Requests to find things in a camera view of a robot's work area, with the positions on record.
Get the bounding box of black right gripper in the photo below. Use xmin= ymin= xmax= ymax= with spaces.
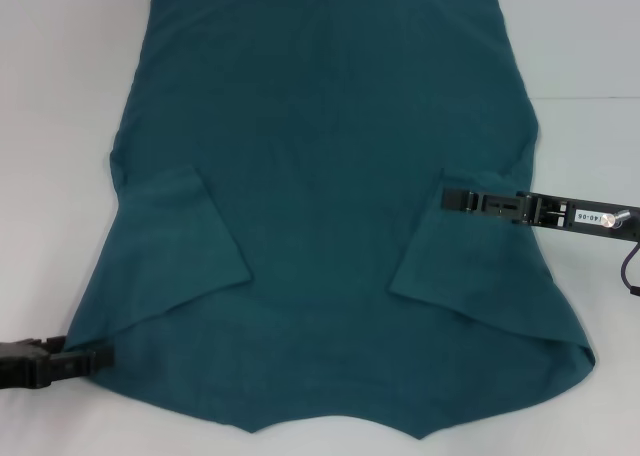
xmin=442 ymin=188 xmax=640 ymax=242

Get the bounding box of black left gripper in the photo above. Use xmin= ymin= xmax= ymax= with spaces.
xmin=0 ymin=334 xmax=114 ymax=391

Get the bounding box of blue t-shirt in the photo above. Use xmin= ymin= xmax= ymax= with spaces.
xmin=64 ymin=0 xmax=597 ymax=426

